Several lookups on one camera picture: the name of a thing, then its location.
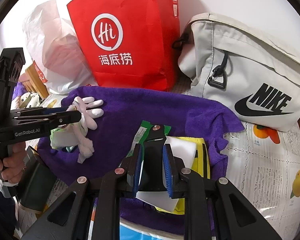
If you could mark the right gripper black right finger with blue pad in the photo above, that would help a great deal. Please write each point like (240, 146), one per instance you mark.
(213, 208)

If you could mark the white plush toy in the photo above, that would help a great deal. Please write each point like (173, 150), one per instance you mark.
(29, 100)

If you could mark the purple towel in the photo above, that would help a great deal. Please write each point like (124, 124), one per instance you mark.
(124, 111)

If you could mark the person's left hand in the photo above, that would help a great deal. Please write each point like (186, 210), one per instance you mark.
(12, 167)

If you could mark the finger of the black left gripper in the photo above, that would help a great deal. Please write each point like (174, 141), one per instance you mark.
(40, 110)
(45, 122)

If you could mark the white glove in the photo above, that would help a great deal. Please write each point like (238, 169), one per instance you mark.
(90, 109)

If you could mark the purple plush toy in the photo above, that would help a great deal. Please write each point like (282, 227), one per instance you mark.
(19, 90)

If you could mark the fruit print tablecloth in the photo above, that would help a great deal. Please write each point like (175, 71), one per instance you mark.
(263, 169)

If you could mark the white sponge block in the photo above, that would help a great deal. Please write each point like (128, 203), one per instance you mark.
(162, 202)

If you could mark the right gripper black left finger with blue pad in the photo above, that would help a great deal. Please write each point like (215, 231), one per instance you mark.
(90, 206)

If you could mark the yellow black pouch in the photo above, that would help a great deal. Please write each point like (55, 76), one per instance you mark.
(201, 159)

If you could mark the wooden headboard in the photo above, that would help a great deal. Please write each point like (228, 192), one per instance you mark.
(34, 81)

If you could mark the light green small pack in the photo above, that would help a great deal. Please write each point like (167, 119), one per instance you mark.
(62, 137)

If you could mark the dark green rectangular box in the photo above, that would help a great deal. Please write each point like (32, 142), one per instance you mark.
(36, 184)

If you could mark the blue tissue pack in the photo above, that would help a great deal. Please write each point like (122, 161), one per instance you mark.
(127, 231)

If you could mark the green wet wipes pack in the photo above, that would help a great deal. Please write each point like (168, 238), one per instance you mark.
(140, 135)

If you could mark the grey Nike waist bag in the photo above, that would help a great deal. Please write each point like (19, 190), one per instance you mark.
(251, 72)

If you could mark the red paper shopping bag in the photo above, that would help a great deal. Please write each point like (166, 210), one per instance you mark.
(128, 43)

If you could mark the white plastic Miniso bag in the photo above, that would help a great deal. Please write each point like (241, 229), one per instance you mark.
(53, 45)

